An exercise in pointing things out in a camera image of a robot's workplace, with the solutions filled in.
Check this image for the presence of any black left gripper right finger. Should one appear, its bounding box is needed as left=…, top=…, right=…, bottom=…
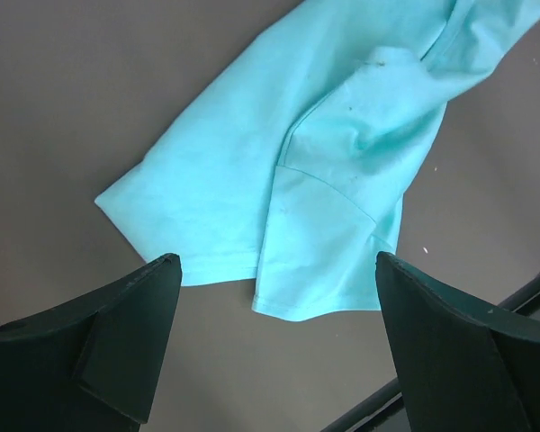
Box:
left=374, top=250, right=540, bottom=432

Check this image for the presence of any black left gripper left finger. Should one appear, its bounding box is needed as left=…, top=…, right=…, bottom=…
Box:
left=0, top=254, right=182, bottom=431

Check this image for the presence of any teal t shirt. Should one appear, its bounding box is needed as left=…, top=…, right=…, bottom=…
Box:
left=95, top=0, right=540, bottom=321

